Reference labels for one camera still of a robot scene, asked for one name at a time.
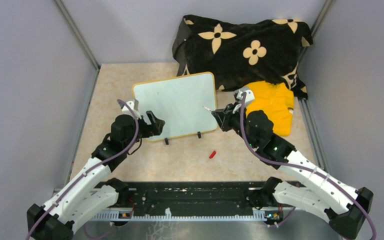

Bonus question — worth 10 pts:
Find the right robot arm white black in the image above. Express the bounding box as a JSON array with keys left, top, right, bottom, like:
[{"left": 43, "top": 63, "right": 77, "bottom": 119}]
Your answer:
[{"left": 210, "top": 104, "right": 378, "bottom": 240}]

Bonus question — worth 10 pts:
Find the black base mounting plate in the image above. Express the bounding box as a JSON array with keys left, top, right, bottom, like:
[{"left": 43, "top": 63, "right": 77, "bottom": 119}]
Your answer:
[{"left": 89, "top": 180, "right": 330, "bottom": 218}]

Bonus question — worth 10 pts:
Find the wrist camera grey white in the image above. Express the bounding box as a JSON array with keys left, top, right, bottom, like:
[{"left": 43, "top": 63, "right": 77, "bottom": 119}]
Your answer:
[
  {"left": 233, "top": 87, "right": 255, "bottom": 107},
  {"left": 121, "top": 99, "right": 141, "bottom": 119}
]

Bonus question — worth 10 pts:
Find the whiteboard with yellow rim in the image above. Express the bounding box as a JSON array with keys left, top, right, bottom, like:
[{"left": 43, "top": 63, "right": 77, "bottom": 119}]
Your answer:
[{"left": 132, "top": 72, "right": 218, "bottom": 142}]

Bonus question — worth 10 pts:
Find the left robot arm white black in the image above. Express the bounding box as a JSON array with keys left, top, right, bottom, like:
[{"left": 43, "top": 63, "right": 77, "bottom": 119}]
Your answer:
[{"left": 26, "top": 110, "right": 165, "bottom": 240}]

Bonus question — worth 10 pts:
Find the red marker cap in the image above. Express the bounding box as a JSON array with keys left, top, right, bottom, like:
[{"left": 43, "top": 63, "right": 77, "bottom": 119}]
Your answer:
[{"left": 209, "top": 150, "right": 217, "bottom": 159}]

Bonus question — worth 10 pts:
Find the aluminium frame rail front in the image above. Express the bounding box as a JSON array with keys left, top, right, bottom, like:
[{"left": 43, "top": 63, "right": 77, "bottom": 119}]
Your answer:
[{"left": 47, "top": 187, "right": 349, "bottom": 223}]

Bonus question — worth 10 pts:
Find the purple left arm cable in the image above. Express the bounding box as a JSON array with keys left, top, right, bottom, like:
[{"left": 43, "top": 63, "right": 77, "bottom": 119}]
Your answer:
[{"left": 24, "top": 98, "right": 141, "bottom": 240}]

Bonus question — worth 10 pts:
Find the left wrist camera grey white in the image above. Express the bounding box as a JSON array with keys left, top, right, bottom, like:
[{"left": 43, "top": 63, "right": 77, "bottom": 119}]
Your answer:
[{"left": 121, "top": 99, "right": 141, "bottom": 119}]

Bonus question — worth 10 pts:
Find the aluminium corner post left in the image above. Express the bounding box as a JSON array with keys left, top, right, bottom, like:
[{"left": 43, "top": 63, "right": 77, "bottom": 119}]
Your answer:
[{"left": 53, "top": 0, "right": 100, "bottom": 71}]

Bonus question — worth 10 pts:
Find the aluminium side rail right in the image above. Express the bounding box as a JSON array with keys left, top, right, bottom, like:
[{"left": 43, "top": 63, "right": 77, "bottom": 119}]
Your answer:
[{"left": 298, "top": 99, "right": 329, "bottom": 173}]

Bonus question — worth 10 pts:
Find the aluminium corner post right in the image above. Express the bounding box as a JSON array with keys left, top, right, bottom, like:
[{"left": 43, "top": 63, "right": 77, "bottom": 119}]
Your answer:
[{"left": 299, "top": 0, "right": 333, "bottom": 61}]

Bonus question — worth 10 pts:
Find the aluminium corner post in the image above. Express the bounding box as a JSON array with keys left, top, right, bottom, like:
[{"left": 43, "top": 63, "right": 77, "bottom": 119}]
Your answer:
[
  {"left": 53, "top": 0, "right": 100, "bottom": 71},
  {"left": 299, "top": 0, "right": 333, "bottom": 61}
]

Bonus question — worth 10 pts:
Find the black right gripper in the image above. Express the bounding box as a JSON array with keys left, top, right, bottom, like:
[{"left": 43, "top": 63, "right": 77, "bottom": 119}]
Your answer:
[{"left": 213, "top": 100, "right": 259, "bottom": 149}]

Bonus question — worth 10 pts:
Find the black blanket with beige flowers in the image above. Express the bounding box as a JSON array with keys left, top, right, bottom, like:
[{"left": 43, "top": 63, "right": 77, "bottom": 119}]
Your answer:
[{"left": 171, "top": 14, "right": 314, "bottom": 99}]

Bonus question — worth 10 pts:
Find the folded yellow garment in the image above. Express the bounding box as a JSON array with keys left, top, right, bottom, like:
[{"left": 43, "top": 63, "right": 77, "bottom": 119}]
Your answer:
[{"left": 246, "top": 81, "right": 295, "bottom": 137}]

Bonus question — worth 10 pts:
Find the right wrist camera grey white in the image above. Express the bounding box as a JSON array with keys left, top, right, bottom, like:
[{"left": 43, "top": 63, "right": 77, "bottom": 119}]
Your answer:
[{"left": 233, "top": 87, "right": 255, "bottom": 107}]

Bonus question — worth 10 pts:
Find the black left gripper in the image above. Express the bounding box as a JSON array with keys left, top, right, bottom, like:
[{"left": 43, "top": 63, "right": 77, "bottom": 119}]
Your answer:
[{"left": 124, "top": 110, "right": 165, "bottom": 151}]

